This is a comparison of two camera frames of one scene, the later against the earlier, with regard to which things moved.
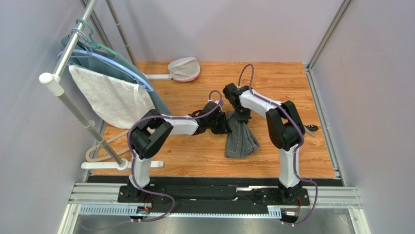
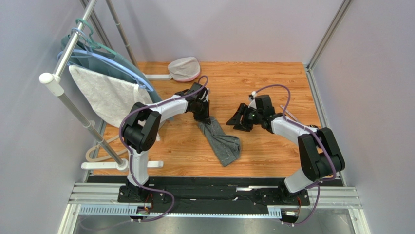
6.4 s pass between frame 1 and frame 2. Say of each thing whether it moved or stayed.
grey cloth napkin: moved
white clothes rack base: stayed
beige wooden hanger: stayed
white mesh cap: stayed
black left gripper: moved
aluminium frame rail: stayed
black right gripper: moved
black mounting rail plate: stayed
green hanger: stayed
